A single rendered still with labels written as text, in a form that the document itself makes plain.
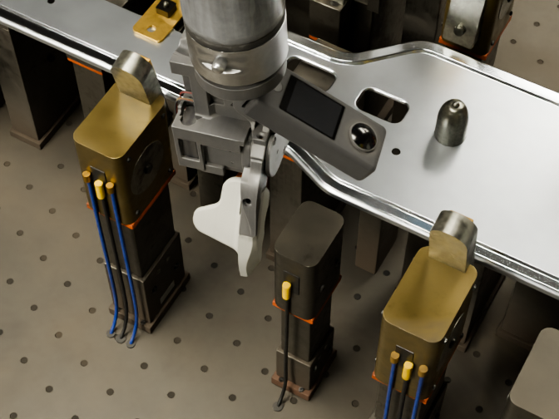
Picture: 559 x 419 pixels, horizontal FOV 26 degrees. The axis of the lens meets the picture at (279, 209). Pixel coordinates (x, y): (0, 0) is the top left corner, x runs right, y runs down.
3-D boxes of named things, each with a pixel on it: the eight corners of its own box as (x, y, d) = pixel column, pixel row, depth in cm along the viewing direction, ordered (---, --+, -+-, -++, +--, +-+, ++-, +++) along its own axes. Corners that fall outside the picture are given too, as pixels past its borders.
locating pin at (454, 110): (427, 148, 124) (434, 107, 118) (440, 126, 125) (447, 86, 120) (456, 160, 123) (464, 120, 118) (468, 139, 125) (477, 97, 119)
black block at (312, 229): (257, 403, 139) (253, 270, 115) (299, 337, 144) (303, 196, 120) (297, 424, 138) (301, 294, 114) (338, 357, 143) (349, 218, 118)
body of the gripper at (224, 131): (209, 104, 105) (194, 6, 95) (304, 124, 103) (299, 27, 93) (178, 173, 101) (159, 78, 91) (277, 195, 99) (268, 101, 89)
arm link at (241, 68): (299, -13, 89) (264, 68, 85) (301, 30, 93) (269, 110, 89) (203, -32, 91) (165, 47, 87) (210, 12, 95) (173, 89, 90)
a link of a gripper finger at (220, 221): (194, 262, 105) (206, 161, 101) (259, 278, 104) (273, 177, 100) (181, 274, 102) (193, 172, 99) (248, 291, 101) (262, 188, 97)
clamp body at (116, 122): (94, 332, 145) (47, 157, 116) (148, 258, 150) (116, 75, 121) (140, 356, 143) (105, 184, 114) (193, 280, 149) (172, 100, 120)
